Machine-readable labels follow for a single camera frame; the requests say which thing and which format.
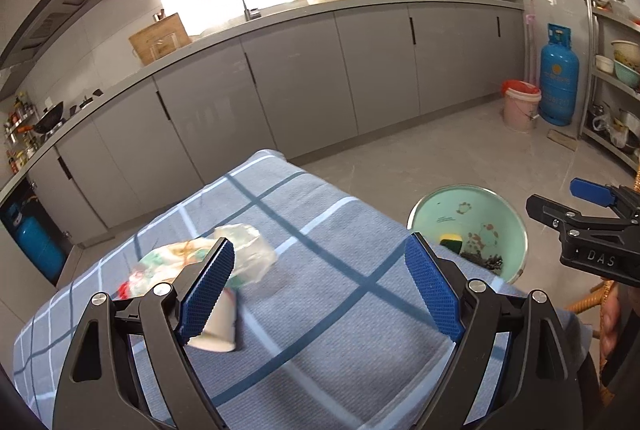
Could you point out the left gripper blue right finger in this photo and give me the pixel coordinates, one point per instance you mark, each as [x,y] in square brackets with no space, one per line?
[537,387]

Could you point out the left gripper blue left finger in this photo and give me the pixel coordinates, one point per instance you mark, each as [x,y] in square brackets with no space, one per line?
[99,386]

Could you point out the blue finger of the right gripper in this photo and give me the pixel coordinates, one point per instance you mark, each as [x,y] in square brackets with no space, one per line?
[592,192]
[568,222]

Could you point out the red foam net sleeve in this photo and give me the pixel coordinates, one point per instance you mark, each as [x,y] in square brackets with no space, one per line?
[123,291]

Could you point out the white paper cup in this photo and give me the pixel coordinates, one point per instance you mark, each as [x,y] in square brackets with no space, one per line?
[218,334]

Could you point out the yellow sponge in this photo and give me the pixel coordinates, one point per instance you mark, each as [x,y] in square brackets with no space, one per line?
[452,242]

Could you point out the green printed plastic bag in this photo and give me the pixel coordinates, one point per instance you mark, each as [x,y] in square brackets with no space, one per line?
[253,258]

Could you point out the black foam net sleeve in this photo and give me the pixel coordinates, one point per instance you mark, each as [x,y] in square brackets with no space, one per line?
[493,263]

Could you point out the grey kitchen counter cabinets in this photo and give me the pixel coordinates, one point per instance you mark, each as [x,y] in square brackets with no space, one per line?
[297,85]

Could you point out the person's right hand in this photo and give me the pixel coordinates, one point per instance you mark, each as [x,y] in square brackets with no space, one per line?
[610,320]

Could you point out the wicker chair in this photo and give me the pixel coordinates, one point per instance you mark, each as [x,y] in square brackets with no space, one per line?
[596,297]

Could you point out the metal storage shelf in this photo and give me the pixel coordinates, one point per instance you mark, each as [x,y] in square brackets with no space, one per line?
[610,115]

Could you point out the pink bucket with red bag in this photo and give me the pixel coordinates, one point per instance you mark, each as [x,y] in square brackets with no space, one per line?
[520,105]

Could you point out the blue gas cylinder in cabinet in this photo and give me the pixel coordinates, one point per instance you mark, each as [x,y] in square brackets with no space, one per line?
[38,246]

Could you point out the blue checked tablecloth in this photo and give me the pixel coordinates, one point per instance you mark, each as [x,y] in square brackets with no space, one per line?
[335,336]

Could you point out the spice rack with bottles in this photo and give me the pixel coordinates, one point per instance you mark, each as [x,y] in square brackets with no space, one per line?
[19,139]

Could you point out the black wok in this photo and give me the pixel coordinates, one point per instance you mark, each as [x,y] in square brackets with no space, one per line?
[49,120]

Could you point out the wooden cutting board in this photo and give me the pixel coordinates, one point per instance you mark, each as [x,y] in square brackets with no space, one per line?
[159,39]

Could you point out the range hood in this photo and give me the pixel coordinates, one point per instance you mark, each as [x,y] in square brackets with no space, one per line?
[41,28]

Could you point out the blue gas cylinder by wall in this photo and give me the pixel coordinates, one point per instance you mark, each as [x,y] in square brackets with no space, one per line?
[558,79]

